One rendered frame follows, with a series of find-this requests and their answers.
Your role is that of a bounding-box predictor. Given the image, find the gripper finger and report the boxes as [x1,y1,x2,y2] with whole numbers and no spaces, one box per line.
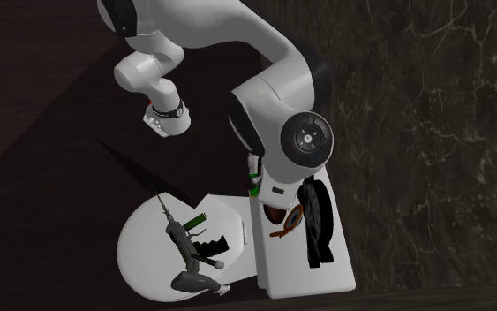
[320,233,335,265]
[305,233,323,269]

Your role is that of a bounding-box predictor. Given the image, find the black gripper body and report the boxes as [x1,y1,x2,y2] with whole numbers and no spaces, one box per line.
[297,173,335,236]

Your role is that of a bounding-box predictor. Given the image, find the dark brown ball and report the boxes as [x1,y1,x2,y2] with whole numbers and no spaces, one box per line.
[262,203,289,226]

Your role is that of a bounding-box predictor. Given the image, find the white and green small bottle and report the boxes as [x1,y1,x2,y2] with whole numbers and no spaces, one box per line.
[246,154,263,199]

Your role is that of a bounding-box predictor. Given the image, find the black toothed clip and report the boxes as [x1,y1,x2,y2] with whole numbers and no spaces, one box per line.
[192,235,231,260]

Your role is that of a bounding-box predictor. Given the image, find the black pen with white tip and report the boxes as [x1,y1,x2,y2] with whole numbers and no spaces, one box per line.
[191,253,226,270]

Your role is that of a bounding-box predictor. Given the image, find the green marker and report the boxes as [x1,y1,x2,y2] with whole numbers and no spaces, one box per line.
[183,212,208,231]

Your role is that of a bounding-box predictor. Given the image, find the grey power drill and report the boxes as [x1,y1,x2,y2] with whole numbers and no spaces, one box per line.
[151,185,232,299]

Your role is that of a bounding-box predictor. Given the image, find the dark robot stand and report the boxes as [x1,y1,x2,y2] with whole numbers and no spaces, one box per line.
[0,39,263,311]

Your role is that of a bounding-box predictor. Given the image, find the orange round handled tool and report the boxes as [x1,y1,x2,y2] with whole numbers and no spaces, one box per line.
[268,203,305,239]

